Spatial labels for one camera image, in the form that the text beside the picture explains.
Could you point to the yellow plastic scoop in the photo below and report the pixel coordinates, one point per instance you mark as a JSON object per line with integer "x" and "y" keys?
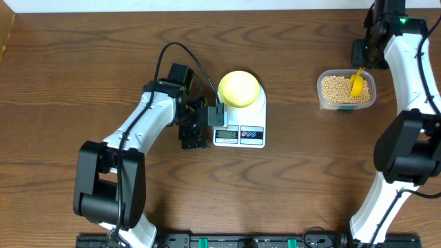
{"x": 357, "y": 82}

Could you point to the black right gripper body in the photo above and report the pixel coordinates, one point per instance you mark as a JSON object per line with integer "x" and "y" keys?
{"x": 367, "y": 56}

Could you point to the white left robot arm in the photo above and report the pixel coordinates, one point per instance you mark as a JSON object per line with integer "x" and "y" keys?
{"x": 110, "y": 187}

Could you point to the white digital kitchen scale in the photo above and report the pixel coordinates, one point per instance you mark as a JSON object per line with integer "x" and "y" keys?
{"x": 243, "y": 127}

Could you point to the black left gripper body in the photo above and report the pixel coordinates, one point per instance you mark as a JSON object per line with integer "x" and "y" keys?
{"x": 189, "y": 118}

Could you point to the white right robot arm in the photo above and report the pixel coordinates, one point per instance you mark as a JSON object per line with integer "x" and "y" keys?
{"x": 407, "y": 154}

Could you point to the clear container of soybeans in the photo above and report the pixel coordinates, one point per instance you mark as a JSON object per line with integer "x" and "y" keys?
{"x": 334, "y": 87}

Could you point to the yellow bowl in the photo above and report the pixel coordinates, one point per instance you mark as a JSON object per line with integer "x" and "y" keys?
{"x": 239, "y": 89}

